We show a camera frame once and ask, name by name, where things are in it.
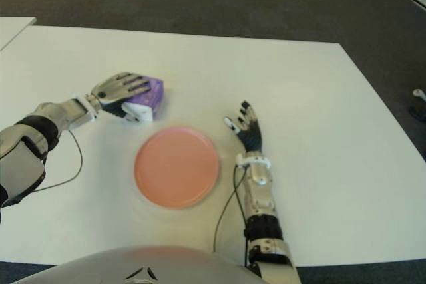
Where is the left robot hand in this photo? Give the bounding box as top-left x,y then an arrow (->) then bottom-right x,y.
85,71 -> 154,124

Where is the white neighbouring table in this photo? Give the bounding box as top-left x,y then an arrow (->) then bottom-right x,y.
0,16 -> 37,51

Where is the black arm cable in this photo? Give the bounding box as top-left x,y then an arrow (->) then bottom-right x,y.
33,129 -> 83,194
212,164 -> 249,265

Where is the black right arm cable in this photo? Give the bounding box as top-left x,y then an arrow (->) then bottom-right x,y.
212,164 -> 249,265

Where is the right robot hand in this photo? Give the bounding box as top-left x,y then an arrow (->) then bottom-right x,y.
223,100 -> 264,155

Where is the silver robot torso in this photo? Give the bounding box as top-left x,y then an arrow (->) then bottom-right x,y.
13,245 -> 267,284

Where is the purple tissue paper pack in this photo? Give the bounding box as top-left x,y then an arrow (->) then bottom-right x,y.
121,76 -> 165,122

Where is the pink round plate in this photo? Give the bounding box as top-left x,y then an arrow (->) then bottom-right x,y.
134,126 -> 220,210

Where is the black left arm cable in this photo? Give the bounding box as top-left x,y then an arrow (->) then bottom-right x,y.
33,129 -> 83,194

